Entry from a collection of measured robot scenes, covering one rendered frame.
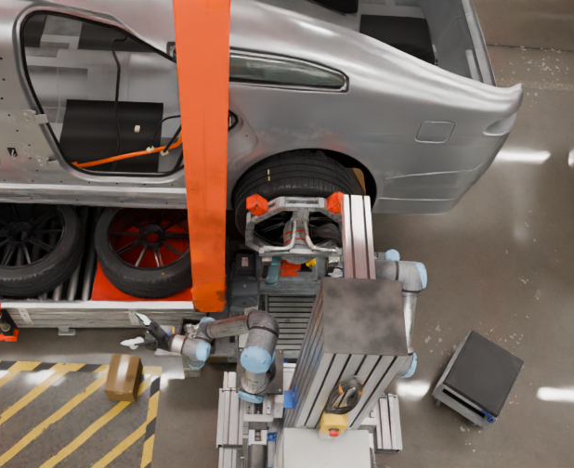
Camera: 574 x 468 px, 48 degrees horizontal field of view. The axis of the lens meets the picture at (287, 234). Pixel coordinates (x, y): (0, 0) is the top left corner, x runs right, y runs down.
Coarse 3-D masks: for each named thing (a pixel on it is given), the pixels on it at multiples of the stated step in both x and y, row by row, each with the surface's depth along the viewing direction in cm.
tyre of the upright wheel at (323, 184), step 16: (272, 160) 330; (288, 160) 327; (304, 160) 328; (320, 160) 331; (256, 176) 330; (272, 176) 324; (288, 176) 322; (304, 176) 322; (320, 176) 325; (336, 176) 332; (240, 192) 339; (256, 192) 325; (272, 192) 322; (288, 192) 323; (304, 192) 324; (320, 192) 324; (352, 192) 343; (240, 208) 335; (240, 224) 347; (320, 240) 365
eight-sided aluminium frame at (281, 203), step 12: (276, 204) 321; (288, 204) 319; (300, 204) 320; (312, 204) 321; (324, 204) 322; (252, 216) 330; (264, 216) 326; (336, 216) 328; (252, 228) 335; (252, 240) 346; (264, 240) 358; (324, 240) 360
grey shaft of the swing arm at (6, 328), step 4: (0, 312) 355; (4, 312) 357; (0, 316) 354; (4, 316) 358; (8, 316) 362; (0, 320) 355; (4, 320) 358; (8, 320) 367; (12, 320) 367; (0, 324) 361; (4, 324) 362; (8, 324) 370; (12, 324) 372; (4, 328) 365; (8, 328) 368; (12, 328) 373; (16, 328) 376; (4, 332) 369; (8, 332) 370; (12, 332) 373
